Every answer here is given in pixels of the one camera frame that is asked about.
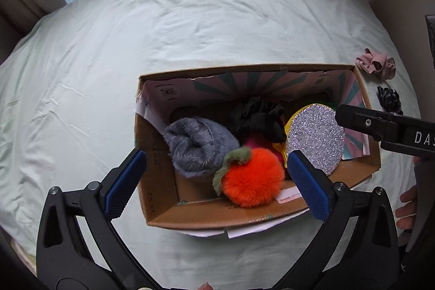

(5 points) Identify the round silver glitter pouch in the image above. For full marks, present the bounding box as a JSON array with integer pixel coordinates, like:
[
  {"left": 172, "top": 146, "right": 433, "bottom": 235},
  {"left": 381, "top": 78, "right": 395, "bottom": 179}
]
[{"left": 272, "top": 103, "right": 346, "bottom": 176}]

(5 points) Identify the grey fluffy sock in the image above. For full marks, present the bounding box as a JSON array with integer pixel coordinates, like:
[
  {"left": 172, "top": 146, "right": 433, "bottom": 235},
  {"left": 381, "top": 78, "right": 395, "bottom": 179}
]
[{"left": 163, "top": 118, "right": 241, "bottom": 177}]

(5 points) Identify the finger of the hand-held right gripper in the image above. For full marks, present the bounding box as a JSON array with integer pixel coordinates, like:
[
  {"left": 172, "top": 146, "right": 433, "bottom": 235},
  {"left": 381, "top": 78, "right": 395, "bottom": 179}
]
[
  {"left": 425, "top": 15, "right": 435, "bottom": 68},
  {"left": 336, "top": 104, "right": 402, "bottom": 142}
]

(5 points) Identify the printed cardboard box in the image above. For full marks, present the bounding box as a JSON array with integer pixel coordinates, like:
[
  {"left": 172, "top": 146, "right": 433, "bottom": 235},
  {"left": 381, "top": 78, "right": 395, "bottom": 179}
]
[{"left": 134, "top": 64, "right": 381, "bottom": 238}]

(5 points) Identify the black patterned scrunchie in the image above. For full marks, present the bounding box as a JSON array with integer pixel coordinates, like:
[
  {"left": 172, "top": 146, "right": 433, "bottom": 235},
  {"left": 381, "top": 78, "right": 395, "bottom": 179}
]
[{"left": 376, "top": 85, "right": 405, "bottom": 116}]

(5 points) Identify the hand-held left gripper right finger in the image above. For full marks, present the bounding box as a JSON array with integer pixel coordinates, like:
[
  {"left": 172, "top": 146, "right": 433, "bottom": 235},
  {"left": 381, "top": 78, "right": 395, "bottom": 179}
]
[{"left": 287, "top": 150, "right": 401, "bottom": 290}]

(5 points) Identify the orange fluffy pompom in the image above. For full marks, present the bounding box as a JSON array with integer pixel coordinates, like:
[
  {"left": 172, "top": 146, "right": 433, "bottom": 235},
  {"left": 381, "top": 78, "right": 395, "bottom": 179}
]
[{"left": 212, "top": 146, "right": 285, "bottom": 208}]

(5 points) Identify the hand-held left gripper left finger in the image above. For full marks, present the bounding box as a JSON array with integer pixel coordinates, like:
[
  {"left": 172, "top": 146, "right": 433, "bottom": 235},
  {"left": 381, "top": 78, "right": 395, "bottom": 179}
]
[{"left": 36, "top": 149, "right": 161, "bottom": 290}]

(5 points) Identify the magenta pouch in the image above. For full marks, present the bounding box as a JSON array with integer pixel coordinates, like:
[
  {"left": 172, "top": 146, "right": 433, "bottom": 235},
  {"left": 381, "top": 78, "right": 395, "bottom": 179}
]
[{"left": 243, "top": 135, "right": 283, "bottom": 162}]

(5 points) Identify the pink scrunchie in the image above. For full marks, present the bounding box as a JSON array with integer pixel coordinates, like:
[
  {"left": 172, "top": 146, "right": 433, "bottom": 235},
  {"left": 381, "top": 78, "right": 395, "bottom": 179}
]
[{"left": 355, "top": 48, "right": 397, "bottom": 80}]

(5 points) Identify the plain black scrunchie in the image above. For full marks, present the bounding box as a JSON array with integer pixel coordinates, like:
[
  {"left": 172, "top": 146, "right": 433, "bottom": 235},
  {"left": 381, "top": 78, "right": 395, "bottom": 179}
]
[{"left": 233, "top": 98, "right": 288, "bottom": 143}]

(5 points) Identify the person's right hand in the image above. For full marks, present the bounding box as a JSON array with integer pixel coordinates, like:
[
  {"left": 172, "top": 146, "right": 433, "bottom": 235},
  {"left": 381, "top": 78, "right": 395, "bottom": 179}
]
[{"left": 395, "top": 186, "right": 418, "bottom": 230}]

